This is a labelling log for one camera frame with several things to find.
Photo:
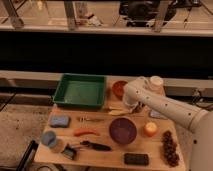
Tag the yellow banana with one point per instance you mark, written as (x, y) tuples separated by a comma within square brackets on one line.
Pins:
[(117, 111)]

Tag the black rectangular sponge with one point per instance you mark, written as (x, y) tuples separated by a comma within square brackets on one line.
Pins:
[(136, 159)]

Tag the small metal cup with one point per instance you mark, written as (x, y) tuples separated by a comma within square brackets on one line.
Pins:
[(139, 108)]

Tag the blue sponge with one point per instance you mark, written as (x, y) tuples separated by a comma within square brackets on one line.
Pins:
[(59, 121)]

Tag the bunch of red grapes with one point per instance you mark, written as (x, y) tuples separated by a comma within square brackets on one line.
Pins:
[(169, 149)]

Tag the purple bowl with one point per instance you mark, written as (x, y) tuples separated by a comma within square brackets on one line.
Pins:
[(122, 131)]

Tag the orange fruit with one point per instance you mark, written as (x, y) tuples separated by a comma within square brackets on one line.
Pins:
[(150, 129)]

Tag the small orange bowl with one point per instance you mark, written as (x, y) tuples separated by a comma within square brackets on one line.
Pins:
[(118, 88)]

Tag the green plastic tray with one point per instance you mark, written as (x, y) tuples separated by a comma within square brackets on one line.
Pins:
[(80, 91)]

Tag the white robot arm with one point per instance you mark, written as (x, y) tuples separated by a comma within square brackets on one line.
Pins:
[(196, 120)]

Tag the small black clip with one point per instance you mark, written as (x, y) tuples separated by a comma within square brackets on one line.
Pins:
[(70, 152)]

